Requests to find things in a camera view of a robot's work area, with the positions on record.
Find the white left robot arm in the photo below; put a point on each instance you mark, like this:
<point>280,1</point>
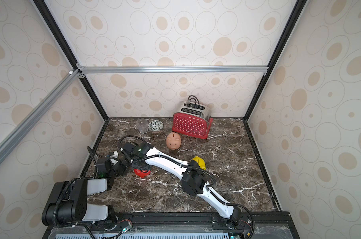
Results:
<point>68,205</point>

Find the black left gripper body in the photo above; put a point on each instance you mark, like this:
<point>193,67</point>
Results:
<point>118,169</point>

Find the aluminium frame rail left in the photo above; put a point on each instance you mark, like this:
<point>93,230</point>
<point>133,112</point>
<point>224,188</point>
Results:
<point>15,137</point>

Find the yellow piggy bank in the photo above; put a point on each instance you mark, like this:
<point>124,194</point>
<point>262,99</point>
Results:
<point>200,162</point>

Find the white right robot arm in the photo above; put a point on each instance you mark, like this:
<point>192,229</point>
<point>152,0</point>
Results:
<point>195,180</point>

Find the aluminium frame rail back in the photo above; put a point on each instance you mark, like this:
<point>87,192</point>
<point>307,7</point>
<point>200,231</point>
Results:
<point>174,69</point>

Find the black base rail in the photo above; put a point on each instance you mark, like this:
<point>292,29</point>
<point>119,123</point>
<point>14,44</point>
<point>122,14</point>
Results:
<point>260,225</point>

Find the floral patterned bowl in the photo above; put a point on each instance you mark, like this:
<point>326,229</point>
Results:
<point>155,126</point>

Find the clear drinking glass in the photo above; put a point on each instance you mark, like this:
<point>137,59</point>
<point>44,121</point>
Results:
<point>142,126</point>

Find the aluminium frame rail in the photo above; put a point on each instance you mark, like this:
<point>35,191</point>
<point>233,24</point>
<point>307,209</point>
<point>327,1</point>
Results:
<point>174,69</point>
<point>15,137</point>

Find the red polka dot toaster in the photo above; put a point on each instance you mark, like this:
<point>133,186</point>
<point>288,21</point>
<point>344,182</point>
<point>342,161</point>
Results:
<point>193,118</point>

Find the red piggy bank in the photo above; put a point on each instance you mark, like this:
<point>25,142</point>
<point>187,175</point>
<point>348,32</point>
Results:
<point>142,174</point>

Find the pink piggy bank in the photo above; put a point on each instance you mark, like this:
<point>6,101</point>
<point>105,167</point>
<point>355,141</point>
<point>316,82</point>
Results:
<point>173,141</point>

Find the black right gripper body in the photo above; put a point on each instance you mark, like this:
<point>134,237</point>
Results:
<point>126,148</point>

